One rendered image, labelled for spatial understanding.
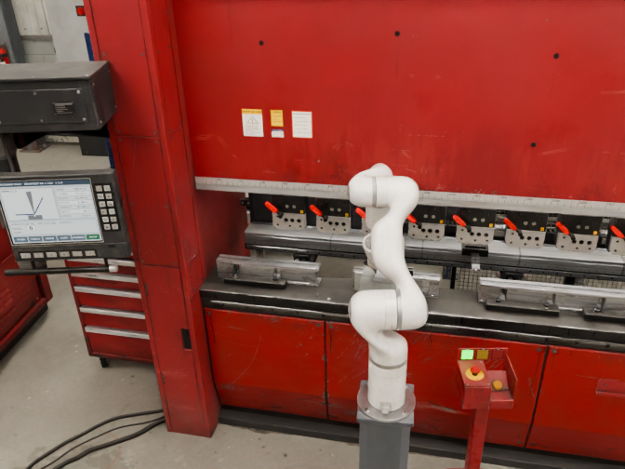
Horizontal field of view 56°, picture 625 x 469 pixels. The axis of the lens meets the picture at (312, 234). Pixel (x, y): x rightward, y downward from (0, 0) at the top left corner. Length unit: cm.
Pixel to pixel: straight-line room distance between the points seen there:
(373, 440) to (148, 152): 139
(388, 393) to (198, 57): 148
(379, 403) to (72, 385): 233
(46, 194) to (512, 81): 177
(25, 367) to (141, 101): 221
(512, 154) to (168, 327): 171
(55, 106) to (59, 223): 45
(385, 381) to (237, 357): 127
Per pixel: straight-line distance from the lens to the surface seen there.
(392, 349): 183
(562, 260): 298
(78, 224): 243
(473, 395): 249
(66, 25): 709
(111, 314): 354
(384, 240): 181
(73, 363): 405
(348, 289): 276
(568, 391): 293
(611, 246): 265
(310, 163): 250
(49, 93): 228
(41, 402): 384
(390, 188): 188
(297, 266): 276
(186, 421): 331
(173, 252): 266
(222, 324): 292
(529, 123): 239
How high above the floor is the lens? 241
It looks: 28 degrees down
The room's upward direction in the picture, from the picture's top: 2 degrees counter-clockwise
